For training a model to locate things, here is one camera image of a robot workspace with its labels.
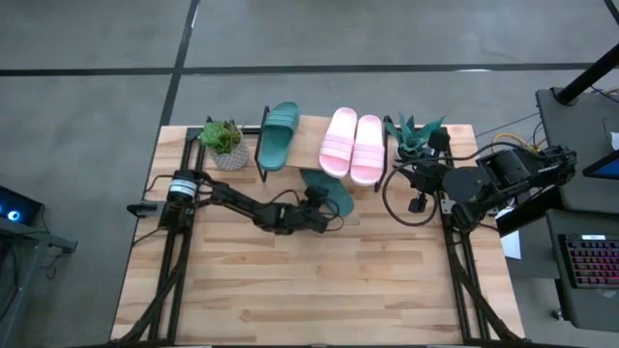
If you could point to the green succulent in patterned pot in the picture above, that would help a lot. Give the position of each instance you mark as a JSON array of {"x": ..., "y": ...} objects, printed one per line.
[{"x": 225, "y": 142}]

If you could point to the black left table frame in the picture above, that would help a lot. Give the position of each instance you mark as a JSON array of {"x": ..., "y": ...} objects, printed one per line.
[{"x": 169, "y": 251}]

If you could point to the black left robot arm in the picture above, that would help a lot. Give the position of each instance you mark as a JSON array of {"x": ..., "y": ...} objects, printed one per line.
[{"x": 237, "y": 199}]

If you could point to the backlit keyboard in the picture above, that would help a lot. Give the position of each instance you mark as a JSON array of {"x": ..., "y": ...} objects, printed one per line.
[{"x": 592, "y": 261}]

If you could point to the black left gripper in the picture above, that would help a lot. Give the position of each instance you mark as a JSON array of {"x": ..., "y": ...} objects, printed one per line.
[{"x": 312, "y": 221}]

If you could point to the black computer with blue light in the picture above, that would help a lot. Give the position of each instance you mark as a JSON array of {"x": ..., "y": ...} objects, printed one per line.
[{"x": 17, "y": 205}]

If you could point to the pink rubber slide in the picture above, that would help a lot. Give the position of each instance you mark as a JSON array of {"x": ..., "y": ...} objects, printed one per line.
[
  {"x": 338, "y": 142},
  {"x": 367, "y": 154}
]

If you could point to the grey side desk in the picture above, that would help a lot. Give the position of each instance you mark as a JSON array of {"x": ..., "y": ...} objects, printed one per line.
[
  {"x": 575, "y": 140},
  {"x": 561, "y": 309}
]

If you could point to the grey metal stand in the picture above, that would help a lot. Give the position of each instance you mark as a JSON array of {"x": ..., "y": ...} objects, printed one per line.
[{"x": 29, "y": 237}]

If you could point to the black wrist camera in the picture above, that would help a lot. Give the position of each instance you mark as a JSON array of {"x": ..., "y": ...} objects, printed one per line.
[
  {"x": 316, "y": 196},
  {"x": 438, "y": 140}
]

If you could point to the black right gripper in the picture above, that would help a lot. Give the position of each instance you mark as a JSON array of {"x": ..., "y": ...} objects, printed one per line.
[{"x": 433, "y": 178}]

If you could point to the black right table frame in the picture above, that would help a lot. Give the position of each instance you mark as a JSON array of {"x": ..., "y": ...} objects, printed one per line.
[{"x": 453, "y": 251}]

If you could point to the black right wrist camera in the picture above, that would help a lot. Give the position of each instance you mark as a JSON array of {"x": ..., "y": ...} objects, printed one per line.
[{"x": 438, "y": 140}]

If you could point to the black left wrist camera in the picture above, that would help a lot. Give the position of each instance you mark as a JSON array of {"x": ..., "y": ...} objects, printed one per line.
[{"x": 316, "y": 196}]

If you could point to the black bar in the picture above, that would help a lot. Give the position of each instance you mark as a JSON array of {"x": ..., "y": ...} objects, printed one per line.
[{"x": 529, "y": 212}]

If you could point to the black round pole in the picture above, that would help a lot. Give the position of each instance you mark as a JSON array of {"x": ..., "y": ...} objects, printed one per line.
[{"x": 587, "y": 75}]

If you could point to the aloe plant in white pot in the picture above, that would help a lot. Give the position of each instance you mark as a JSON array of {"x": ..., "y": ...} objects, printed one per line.
[{"x": 411, "y": 135}]

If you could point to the white paper sheet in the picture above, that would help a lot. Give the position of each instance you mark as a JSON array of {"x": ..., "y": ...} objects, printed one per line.
[{"x": 512, "y": 244}]

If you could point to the wooden shelf black metal frame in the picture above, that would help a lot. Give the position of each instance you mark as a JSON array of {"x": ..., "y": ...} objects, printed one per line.
[{"x": 309, "y": 145}]

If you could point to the green rubber slide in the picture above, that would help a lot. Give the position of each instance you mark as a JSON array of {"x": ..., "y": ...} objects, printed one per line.
[
  {"x": 333, "y": 186},
  {"x": 278, "y": 137}
]

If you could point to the black table frame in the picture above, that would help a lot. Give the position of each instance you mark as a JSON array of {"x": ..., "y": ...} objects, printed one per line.
[
  {"x": 453, "y": 251},
  {"x": 169, "y": 251}
]

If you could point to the blue screen tablet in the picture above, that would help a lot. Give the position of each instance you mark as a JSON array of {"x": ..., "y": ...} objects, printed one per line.
[{"x": 604, "y": 166}]

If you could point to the black bracket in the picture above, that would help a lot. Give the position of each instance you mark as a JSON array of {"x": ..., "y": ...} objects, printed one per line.
[{"x": 142, "y": 209}]

